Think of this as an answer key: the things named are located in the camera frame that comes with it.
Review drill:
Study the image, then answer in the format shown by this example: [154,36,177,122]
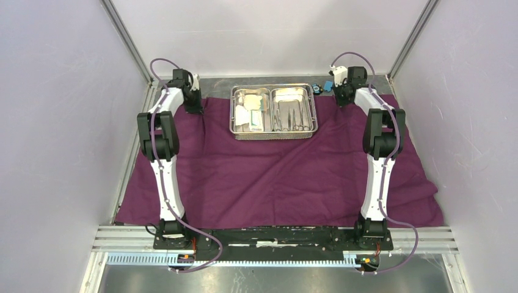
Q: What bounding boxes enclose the steel two-compartment tray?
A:
[229,83,318,140]

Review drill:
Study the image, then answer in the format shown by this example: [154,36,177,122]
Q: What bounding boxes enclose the aluminium front frame rail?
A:
[80,226,471,292]

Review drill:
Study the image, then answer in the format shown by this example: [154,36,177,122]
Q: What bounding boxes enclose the black owl number block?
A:
[312,84,324,96]

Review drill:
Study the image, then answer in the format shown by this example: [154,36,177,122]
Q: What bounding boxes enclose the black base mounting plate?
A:
[153,226,394,262]

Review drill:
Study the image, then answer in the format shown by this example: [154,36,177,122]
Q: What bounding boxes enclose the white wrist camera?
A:
[191,74,200,92]
[329,65,348,87]

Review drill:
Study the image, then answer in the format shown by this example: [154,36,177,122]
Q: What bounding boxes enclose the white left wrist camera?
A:
[191,74,200,92]

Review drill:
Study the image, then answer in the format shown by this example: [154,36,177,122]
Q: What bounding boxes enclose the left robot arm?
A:
[137,68,204,249]

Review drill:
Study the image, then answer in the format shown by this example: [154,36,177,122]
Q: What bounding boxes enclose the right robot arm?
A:
[330,65,406,249]

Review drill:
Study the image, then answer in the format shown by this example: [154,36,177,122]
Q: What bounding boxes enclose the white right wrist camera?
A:
[329,65,348,87]

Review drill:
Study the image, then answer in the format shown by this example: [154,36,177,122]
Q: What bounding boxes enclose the steel needle holder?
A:
[297,101,311,131]

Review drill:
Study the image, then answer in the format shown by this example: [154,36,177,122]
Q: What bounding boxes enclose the blue plastic block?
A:
[323,81,334,92]

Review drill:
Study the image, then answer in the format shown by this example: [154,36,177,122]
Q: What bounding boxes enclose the white gauze pad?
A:
[243,94,264,110]

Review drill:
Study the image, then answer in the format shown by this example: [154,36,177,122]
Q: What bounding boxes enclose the aluminium frame post right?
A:
[387,0,440,84]

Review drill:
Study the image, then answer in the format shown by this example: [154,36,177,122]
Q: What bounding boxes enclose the aluminium frame rail left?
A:
[100,1,153,224]

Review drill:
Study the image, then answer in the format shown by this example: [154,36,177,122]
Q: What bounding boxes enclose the aluminium frame rail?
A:
[100,1,153,224]
[80,226,471,292]

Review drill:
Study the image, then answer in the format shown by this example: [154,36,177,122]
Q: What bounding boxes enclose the maroon cloth wrap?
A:
[116,96,444,229]

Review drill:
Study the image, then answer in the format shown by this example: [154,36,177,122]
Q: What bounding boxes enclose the green sealed suture packet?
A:
[249,110,264,132]

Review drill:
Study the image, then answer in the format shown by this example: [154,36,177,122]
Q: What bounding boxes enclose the steel forceps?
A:
[288,109,296,131]

